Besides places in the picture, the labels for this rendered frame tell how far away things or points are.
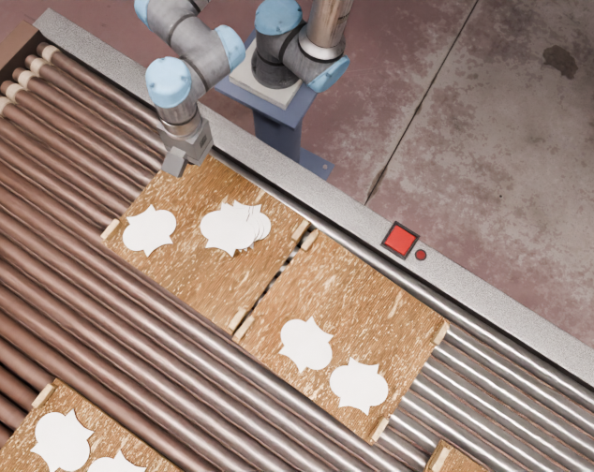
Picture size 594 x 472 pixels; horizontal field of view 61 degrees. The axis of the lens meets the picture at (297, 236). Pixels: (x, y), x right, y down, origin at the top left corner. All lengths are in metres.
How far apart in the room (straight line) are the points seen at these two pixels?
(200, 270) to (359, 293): 0.40
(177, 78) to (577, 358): 1.13
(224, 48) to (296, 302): 0.62
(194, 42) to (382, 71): 1.77
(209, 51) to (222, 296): 0.59
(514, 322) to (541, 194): 1.29
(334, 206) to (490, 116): 1.47
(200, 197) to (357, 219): 0.41
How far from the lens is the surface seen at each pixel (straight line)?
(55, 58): 1.65
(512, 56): 2.89
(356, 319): 1.26
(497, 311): 1.38
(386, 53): 2.70
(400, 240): 1.32
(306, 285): 1.26
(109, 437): 1.31
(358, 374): 1.24
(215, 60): 0.95
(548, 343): 1.42
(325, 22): 1.20
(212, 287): 1.27
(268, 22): 1.33
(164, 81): 0.90
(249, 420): 1.26
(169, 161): 1.09
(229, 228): 1.25
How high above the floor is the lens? 2.18
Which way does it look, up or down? 75 degrees down
